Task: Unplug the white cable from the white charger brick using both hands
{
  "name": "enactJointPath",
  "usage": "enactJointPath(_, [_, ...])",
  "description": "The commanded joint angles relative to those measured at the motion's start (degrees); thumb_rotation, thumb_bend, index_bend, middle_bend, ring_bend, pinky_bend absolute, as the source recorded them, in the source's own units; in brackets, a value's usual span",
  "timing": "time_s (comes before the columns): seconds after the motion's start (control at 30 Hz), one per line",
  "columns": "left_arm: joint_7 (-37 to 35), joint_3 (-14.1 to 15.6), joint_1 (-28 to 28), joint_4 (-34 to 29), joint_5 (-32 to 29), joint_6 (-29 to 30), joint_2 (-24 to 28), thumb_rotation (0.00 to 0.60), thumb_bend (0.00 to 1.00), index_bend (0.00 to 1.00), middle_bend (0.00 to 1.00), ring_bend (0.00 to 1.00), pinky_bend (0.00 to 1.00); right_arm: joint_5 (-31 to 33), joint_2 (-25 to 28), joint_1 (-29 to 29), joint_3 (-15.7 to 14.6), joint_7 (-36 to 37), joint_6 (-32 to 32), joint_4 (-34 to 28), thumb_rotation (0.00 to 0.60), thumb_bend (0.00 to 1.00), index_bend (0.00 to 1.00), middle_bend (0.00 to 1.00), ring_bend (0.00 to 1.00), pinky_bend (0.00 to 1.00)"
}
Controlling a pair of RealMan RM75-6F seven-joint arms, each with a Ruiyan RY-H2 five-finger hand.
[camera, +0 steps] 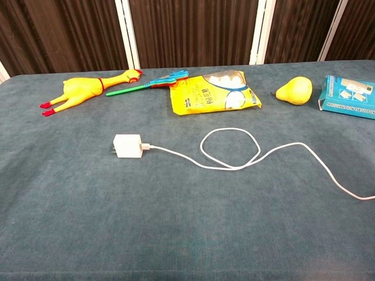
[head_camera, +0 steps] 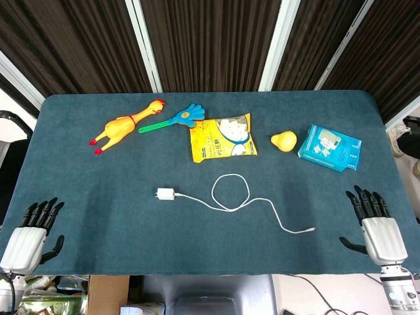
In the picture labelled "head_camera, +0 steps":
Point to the green printed package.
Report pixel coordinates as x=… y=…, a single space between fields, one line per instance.
x=52 y=306

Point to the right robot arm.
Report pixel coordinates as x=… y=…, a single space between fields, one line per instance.
x=398 y=288

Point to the white frame post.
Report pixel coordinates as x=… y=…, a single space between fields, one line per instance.
x=403 y=115
x=19 y=78
x=144 y=46
x=277 y=46
x=346 y=46

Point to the yellow pear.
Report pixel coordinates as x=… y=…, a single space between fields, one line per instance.
x=285 y=141

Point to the blue hand clapper toy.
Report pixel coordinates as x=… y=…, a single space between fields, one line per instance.
x=188 y=115

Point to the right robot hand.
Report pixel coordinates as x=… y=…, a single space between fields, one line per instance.
x=384 y=239

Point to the brown cardboard box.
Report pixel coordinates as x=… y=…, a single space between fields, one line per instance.
x=108 y=295

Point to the blue printed cardboard box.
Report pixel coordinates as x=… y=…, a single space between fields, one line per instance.
x=328 y=147

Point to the dark brown curtain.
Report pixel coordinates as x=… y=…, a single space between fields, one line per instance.
x=210 y=42
x=387 y=52
x=311 y=39
x=72 y=42

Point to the yellow snack bag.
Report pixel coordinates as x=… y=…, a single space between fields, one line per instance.
x=210 y=141

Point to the black chair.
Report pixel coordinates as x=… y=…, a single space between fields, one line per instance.
x=13 y=170

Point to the yellow rubber chicken toy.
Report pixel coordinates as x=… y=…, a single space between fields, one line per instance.
x=118 y=126

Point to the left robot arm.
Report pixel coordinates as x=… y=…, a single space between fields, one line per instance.
x=4 y=293

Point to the blue table cloth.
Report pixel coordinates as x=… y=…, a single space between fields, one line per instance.
x=131 y=223

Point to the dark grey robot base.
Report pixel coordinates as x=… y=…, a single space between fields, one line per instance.
x=203 y=292

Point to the white charger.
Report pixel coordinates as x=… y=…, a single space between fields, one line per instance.
x=165 y=194

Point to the white sneaker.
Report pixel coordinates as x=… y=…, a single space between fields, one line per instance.
x=398 y=138

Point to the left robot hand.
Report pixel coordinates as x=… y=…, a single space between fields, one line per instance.
x=23 y=246

